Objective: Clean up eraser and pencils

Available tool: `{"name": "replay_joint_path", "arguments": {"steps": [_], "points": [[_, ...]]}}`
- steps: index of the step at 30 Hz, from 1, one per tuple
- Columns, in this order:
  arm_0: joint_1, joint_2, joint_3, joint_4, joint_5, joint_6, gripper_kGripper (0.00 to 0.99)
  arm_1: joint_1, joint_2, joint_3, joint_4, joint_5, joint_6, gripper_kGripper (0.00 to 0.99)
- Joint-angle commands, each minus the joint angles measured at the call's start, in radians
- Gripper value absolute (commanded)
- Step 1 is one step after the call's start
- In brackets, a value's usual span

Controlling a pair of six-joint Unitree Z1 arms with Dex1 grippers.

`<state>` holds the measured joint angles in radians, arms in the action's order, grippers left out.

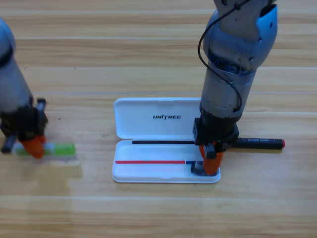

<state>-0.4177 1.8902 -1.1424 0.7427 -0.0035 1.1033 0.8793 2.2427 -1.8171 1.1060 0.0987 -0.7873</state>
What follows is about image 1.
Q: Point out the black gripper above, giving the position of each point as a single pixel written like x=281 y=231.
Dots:
x=215 y=134
x=24 y=121

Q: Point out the black marker with red cap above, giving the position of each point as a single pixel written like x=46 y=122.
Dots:
x=260 y=143

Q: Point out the white Unitree pencil case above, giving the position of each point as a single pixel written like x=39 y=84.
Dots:
x=148 y=129

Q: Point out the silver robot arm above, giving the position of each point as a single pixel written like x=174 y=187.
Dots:
x=223 y=94
x=12 y=81

